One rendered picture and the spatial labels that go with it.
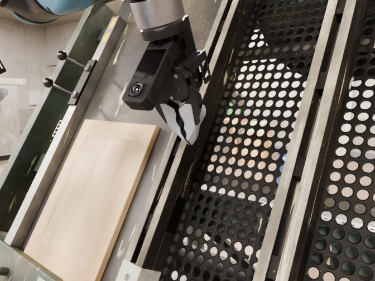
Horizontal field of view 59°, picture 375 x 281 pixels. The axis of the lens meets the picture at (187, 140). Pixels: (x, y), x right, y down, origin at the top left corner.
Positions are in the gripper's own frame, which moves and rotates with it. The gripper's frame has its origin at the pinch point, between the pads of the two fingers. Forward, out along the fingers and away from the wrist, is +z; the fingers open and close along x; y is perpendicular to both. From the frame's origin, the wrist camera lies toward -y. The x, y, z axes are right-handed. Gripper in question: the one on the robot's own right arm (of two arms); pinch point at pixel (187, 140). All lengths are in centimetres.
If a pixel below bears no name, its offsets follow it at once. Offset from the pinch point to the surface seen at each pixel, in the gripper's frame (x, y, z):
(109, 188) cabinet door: 38.1, 6.9, 25.2
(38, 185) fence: 73, 5, 29
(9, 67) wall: 1116, 598, 193
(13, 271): 64, -19, 41
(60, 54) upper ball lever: 77, 40, -5
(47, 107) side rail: 94, 35, 15
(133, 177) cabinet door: 29.6, 9.8, 21.7
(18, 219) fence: 76, -5, 36
